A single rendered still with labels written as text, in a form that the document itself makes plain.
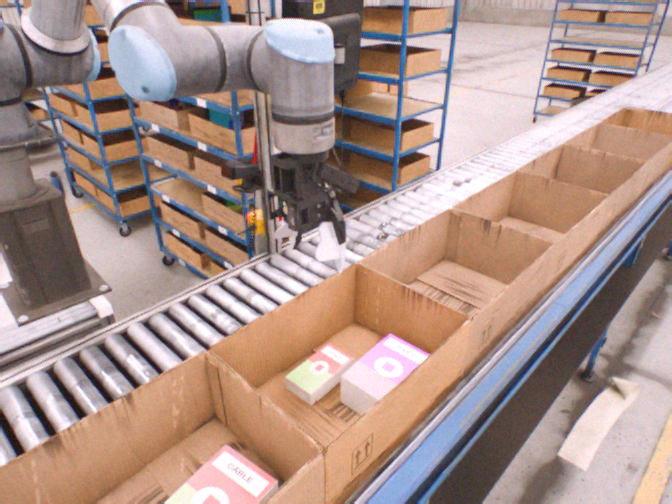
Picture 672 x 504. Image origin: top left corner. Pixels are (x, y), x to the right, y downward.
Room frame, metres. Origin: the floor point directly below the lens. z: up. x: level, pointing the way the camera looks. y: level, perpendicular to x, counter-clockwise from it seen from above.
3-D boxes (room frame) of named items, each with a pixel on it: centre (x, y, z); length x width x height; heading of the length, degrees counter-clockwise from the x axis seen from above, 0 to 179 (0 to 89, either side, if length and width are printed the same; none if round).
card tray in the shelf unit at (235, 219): (2.17, 0.44, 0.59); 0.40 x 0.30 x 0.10; 44
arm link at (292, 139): (0.69, 0.04, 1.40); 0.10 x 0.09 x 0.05; 46
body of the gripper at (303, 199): (0.68, 0.05, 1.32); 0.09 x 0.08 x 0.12; 136
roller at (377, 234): (1.54, -0.23, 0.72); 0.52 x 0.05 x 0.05; 46
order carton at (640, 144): (1.79, -1.10, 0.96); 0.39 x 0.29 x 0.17; 136
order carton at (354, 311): (0.66, -0.02, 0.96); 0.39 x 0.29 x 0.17; 136
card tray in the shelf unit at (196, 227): (2.51, 0.79, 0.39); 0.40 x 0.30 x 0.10; 47
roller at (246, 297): (1.12, 0.17, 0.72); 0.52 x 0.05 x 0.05; 46
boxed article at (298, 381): (0.70, 0.03, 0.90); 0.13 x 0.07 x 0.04; 139
